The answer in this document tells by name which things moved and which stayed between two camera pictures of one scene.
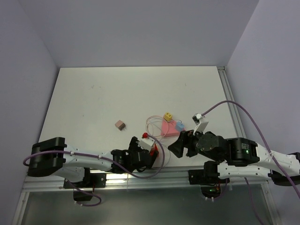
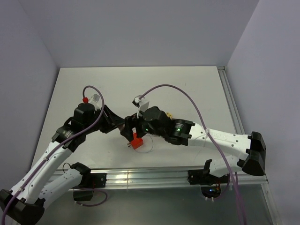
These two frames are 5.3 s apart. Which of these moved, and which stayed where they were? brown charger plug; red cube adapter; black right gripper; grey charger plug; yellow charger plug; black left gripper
Moved: black right gripper; black left gripper; grey charger plug; red cube adapter
Stayed: brown charger plug; yellow charger plug
